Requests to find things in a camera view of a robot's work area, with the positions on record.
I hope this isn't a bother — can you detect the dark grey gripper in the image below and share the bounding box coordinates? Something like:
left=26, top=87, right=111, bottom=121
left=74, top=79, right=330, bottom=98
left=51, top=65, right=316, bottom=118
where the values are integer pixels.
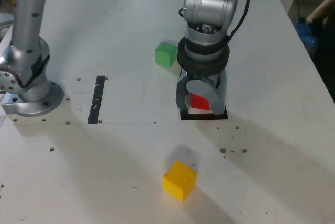
left=176, top=71, right=228, bottom=116

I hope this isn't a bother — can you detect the red cube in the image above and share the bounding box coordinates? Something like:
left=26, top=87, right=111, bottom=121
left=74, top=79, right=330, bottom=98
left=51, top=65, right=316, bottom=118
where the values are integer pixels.
left=188, top=93, right=211, bottom=111

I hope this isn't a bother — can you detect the green cube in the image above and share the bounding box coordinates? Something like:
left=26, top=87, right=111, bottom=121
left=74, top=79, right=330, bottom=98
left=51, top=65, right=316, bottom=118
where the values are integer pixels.
left=154, top=41, right=178, bottom=67

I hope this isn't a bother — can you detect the yellow cube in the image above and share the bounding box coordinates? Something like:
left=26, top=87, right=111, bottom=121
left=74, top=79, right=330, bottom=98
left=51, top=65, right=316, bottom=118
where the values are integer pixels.
left=162, top=160, right=197, bottom=203

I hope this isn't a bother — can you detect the black tape strip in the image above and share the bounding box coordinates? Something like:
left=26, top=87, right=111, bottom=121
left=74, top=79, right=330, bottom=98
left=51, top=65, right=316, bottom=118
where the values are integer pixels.
left=87, top=75, right=106, bottom=125

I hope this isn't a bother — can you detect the person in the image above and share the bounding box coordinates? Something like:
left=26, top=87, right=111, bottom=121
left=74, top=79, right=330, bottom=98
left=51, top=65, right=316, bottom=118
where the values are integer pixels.
left=311, top=16, right=335, bottom=102

